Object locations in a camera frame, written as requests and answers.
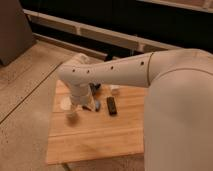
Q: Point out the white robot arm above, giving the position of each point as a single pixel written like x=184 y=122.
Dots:
x=178 y=109

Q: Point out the small white box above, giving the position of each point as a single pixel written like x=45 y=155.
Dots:
x=114 y=88

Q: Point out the black ceramic bowl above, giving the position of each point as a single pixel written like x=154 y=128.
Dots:
x=94 y=88

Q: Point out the white plastic cup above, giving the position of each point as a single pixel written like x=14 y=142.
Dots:
x=69 y=109

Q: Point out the blue sponge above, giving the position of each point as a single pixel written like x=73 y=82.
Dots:
x=97 y=105

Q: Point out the black remote control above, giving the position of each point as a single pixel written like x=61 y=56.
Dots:
x=111 y=106

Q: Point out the wooden table top board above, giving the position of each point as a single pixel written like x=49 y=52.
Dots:
x=97 y=135

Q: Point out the grey cabinet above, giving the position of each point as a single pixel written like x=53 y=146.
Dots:
x=16 y=36

